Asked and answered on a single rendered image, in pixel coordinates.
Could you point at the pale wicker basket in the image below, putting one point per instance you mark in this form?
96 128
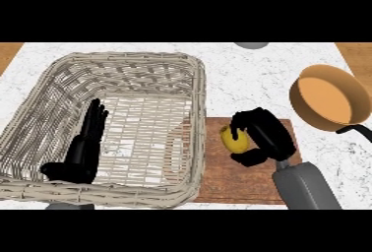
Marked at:
144 108

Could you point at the yellow lemon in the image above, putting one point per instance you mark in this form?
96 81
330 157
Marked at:
233 141

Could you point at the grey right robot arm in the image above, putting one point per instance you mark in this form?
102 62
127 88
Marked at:
302 187

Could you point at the brown wooden cutting board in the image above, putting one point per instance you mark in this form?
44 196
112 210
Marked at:
232 183

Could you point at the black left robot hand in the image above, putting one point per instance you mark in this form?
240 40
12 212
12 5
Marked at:
81 154

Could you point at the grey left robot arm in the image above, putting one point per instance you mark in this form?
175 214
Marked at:
71 206

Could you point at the grey round object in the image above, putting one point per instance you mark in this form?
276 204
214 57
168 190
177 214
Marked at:
251 45

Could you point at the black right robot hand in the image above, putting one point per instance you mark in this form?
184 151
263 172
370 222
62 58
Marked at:
270 136

